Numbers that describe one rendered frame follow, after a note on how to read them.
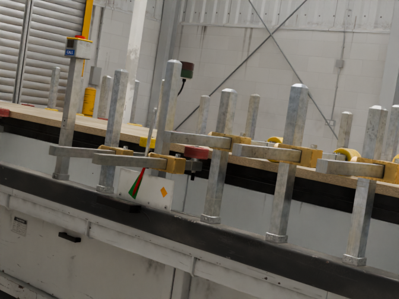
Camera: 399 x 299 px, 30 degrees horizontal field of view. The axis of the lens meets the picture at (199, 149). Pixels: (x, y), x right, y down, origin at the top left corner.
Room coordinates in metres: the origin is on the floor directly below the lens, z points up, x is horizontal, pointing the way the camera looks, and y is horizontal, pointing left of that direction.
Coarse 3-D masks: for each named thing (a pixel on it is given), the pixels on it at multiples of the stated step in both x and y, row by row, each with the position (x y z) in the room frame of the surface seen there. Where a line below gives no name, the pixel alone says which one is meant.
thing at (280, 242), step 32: (32, 192) 2.77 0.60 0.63; (64, 192) 2.64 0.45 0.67; (96, 192) 2.53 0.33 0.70; (128, 224) 2.40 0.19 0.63; (160, 224) 2.29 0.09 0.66; (192, 224) 2.20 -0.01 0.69; (224, 256) 2.11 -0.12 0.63; (256, 256) 2.03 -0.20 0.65; (288, 256) 1.96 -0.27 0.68; (320, 256) 1.91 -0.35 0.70; (352, 256) 1.85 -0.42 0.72; (320, 288) 1.88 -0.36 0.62; (352, 288) 1.82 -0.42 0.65; (384, 288) 1.76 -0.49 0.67
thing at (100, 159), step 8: (96, 160) 2.13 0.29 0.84; (104, 160) 2.14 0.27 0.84; (112, 160) 2.16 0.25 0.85; (120, 160) 2.19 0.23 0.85; (128, 160) 2.21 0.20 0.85; (136, 160) 2.23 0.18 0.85; (144, 160) 2.26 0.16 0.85; (152, 160) 2.28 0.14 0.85; (160, 160) 2.31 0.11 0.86; (192, 168) 2.41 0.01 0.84; (200, 168) 2.44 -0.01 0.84
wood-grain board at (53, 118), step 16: (16, 112) 3.30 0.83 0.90; (32, 112) 3.55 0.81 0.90; (48, 112) 3.89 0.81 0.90; (80, 128) 2.98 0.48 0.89; (96, 128) 2.91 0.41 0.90; (128, 128) 3.33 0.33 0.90; (144, 128) 3.63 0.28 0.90; (176, 144) 2.60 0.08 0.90; (240, 160) 2.39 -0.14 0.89; (256, 160) 2.35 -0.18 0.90; (304, 176) 2.22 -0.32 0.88; (320, 176) 2.18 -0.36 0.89; (336, 176) 2.15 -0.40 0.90; (352, 176) 2.20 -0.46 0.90; (384, 192) 2.04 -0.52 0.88
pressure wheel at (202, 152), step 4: (188, 148) 2.41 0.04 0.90; (192, 148) 2.40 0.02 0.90; (196, 148) 2.40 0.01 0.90; (200, 148) 2.40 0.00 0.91; (204, 148) 2.42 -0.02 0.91; (184, 152) 2.43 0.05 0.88; (188, 152) 2.41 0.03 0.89; (192, 152) 2.40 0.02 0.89; (196, 152) 2.40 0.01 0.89; (200, 152) 2.40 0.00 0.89; (204, 152) 2.41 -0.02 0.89; (188, 156) 2.41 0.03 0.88; (192, 156) 2.40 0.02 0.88; (196, 156) 2.40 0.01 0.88; (200, 156) 2.40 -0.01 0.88; (204, 156) 2.41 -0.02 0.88; (192, 160) 2.43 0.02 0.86; (196, 160) 2.43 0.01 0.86; (192, 176) 2.43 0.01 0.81
